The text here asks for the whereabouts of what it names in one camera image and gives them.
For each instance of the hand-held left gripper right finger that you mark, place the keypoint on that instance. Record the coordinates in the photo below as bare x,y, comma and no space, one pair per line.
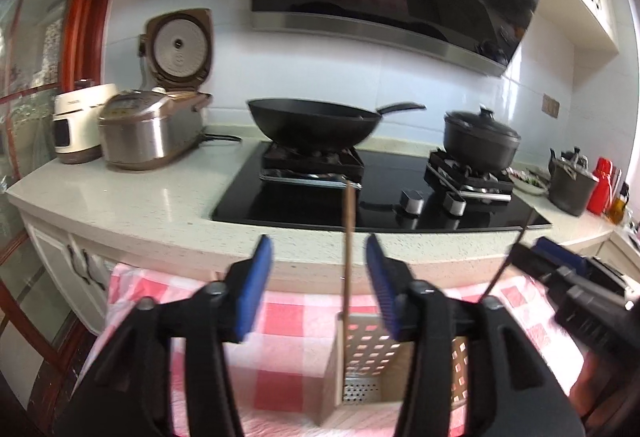
381,287

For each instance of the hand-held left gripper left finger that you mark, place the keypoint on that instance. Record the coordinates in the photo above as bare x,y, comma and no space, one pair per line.
255,287

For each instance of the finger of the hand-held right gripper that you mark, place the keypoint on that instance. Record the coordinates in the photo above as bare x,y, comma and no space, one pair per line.
530,264
557,251

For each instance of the brown wooden chopstick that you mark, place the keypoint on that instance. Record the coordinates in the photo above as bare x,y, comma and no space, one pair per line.
348,237
502,264

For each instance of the white plastic utensil basket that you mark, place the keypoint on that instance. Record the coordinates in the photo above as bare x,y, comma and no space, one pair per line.
365,347

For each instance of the person's right hand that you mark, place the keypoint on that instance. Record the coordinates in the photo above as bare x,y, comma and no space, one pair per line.
592,387

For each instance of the red checked tablecloth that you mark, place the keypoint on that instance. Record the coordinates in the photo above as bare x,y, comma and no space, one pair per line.
285,317

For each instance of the steel stockpot with lid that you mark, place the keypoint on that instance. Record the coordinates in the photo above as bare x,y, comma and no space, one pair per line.
570,189

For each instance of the oil bottle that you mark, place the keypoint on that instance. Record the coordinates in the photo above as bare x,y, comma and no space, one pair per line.
617,207

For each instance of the plate of food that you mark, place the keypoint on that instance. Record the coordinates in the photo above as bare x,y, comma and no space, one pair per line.
527,181

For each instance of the red thermos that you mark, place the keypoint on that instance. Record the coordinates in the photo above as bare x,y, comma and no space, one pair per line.
600,187

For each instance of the silver stove knob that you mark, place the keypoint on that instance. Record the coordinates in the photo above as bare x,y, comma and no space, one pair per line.
412,203
455,204

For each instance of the black glass gas stove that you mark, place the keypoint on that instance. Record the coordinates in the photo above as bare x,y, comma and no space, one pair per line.
300,202

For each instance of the black lidded pot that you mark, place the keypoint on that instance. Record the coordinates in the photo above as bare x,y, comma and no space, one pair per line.
480,142

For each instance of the black wok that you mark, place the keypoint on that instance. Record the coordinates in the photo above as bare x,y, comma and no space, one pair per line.
310,117

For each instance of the silver rice cooker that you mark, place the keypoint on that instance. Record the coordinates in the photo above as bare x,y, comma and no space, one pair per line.
145,132

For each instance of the white lower cabinet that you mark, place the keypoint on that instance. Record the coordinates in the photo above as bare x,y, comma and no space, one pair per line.
55,262

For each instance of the small white kitchen appliance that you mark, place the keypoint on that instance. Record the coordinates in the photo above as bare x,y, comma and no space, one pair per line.
75,122

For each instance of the wooden framed glass door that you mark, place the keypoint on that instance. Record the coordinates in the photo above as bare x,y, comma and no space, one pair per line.
85,27

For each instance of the beige wall socket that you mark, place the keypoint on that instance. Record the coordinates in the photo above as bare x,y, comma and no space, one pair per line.
551,105

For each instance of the wall socket with plug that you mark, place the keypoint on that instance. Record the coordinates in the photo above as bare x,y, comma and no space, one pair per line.
142,46

